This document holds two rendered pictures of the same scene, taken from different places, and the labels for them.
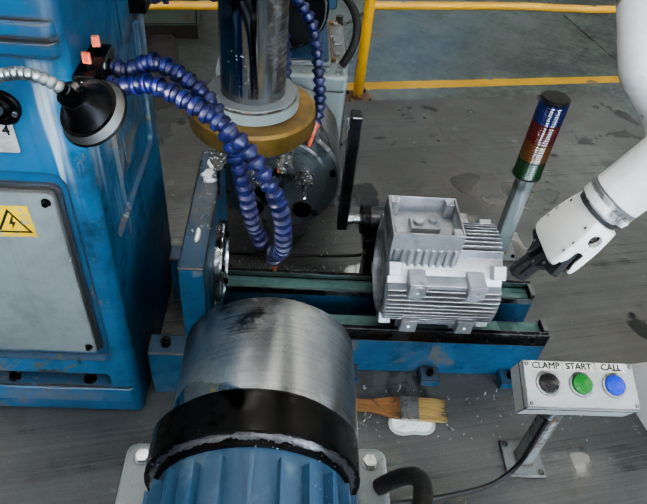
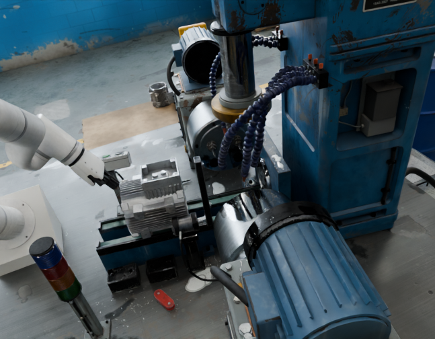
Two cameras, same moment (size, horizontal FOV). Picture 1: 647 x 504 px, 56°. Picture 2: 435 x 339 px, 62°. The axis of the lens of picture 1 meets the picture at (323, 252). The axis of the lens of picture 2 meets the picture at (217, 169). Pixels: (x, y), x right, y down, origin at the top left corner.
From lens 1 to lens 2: 175 cm
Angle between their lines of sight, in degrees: 99
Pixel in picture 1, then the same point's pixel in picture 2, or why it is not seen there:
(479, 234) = (131, 185)
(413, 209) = (165, 183)
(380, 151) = not seen: outside the picture
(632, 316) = (24, 299)
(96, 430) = not seen: hidden behind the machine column
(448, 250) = (149, 171)
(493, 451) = not seen: hidden behind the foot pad
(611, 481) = (90, 211)
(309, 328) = (204, 117)
